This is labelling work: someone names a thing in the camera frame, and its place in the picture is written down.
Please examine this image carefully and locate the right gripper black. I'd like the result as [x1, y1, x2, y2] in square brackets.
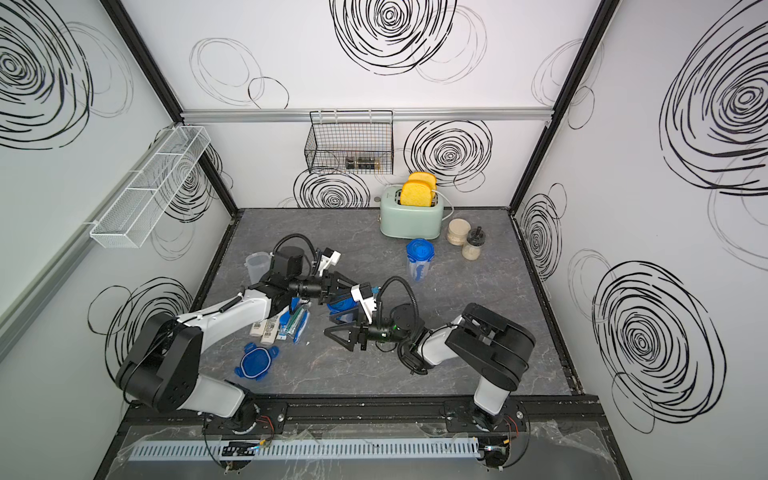
[329, 306, 413, 354]

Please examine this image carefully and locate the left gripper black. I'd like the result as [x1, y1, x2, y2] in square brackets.
[289, 272, 358, 306]

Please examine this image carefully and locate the clear plastic container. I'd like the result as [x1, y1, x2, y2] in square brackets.
[244, 252, 271, 284]

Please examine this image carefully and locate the clear container blue lid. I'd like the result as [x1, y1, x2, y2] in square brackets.
[328, 297, 359, 325]
[406, 239, 435, 282]

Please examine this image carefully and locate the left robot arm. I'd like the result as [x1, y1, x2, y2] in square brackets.
[114, 235, 355, 420]

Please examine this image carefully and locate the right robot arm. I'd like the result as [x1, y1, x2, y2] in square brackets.
[324, 276, 536, 417]

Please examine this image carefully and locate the blue white toothbrush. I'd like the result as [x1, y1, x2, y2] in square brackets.
[292, 309, 310, 344]

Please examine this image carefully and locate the white lotion tube orange cap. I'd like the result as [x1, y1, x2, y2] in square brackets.
[249, 320, 268, 337]

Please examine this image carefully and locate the mint green toaster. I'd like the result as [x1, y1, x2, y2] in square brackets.
[379, 185, 454, 240]

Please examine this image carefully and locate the yellow sponge toast front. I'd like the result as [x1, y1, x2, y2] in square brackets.
[399, 180, 435, 208]

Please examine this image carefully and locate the yellow sponge toast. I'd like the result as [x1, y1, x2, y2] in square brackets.
[399, 180, 435, 208]
[408, 172, 437, 190]

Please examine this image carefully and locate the beige round jar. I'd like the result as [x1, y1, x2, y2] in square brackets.
[446, 218, 471, 246]

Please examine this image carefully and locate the yellow sponge toast back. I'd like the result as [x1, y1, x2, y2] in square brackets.
[408, 172, 437, 190]

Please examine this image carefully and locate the small bottle black cap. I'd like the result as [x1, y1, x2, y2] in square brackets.
[462, 226, 486, 261]

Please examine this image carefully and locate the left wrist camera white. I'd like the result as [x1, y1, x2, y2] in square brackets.
[314, 248, 341, 276]

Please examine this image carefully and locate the black wire wall basket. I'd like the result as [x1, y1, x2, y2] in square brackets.
[304, 109, 395, 175]

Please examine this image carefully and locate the white slotted cable duct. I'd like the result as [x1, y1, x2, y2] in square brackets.
[128, 438, 480, 462]

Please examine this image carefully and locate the white mesh wall shelf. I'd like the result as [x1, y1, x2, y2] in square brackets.
[89, 125, 211, 249]

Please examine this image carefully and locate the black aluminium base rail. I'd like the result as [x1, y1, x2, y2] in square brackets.
[117, 395, 608, 438]

